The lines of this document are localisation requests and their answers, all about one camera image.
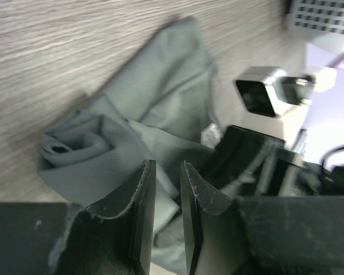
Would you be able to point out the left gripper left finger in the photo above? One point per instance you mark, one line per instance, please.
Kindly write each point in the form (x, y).
(111, 236)

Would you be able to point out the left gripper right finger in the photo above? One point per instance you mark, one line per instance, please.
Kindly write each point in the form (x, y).
(259, 235)

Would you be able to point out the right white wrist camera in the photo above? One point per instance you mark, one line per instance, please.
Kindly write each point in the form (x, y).
(276, 103)

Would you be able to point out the grey t shirt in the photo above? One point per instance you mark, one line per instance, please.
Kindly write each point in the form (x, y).
(155, 108)

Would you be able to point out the white right plastic basket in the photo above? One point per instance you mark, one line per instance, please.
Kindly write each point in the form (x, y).
(317, 15)

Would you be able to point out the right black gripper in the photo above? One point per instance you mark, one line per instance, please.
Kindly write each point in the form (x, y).
(249, 163)

